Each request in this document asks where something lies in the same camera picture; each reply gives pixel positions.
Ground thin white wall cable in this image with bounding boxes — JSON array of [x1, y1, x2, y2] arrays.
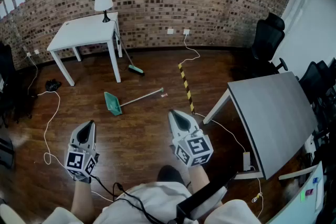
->
[[26, 55, 39, 95]]

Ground white desk panel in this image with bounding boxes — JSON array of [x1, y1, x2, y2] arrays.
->
[[267, 161, 325, 224]]

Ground black equipment case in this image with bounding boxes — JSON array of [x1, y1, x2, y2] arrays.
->
[[0, 136, 15, 169]]

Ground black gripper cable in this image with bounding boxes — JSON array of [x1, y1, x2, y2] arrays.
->
[[90, 175, 169, 224]]

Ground white square table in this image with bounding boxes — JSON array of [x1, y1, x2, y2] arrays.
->
[[46, 12, 123, 87]]

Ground yellow and black floor tape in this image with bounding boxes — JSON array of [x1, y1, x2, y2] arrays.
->
[[178, 62, 195, 114]]

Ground person's right forearm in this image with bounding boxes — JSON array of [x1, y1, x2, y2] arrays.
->
[[187, 165, 211, 194]]

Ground green long-handled dustpan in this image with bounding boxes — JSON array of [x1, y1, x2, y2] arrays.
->
[[103, 87, 165, 116]]

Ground white table lamp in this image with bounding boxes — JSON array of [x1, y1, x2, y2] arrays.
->
[[94, 0, 114, 23]]

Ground white cable from wall socket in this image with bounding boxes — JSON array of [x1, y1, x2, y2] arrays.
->
[[178, 33, 247, 154]]

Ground black lamp cable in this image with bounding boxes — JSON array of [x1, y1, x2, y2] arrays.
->
[[112, 19, 122, 46]]

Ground white cable with yellow tie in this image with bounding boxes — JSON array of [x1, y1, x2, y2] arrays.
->
[[250, 165, 264, 219]]

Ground person's left forearm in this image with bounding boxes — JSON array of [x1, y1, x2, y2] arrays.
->
[[69, 179, 96, 224]]

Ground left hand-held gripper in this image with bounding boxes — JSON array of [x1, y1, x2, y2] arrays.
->
[[64, 120, 100, 179]]

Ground green broom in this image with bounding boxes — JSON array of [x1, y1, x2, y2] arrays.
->
[[118, 38, 145, 77]]

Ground person's left hand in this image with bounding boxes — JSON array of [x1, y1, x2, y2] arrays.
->
[[72, 174, 93, 184]]

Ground long white floor cable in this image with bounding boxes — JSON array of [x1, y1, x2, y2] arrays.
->
[[36, 90, 115, 203]]

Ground black plastic bag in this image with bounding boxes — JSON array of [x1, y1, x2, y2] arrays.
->
[[45, 78, 62, 92]]

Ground grey desk with white legs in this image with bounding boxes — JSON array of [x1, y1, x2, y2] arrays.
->
[[202, 71, 319, 181]]

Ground white power strip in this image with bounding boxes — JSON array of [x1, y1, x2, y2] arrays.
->
[[243, 152, 252, 172]]

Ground black shoulder strap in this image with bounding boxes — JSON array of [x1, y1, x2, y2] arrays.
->
[[176, 172, 238, 221]]

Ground black mesh office chair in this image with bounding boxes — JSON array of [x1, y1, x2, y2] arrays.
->
[[250, 12, 289, 74]]

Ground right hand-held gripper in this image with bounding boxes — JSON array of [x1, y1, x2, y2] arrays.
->
[[167, 110, 214, 168]]

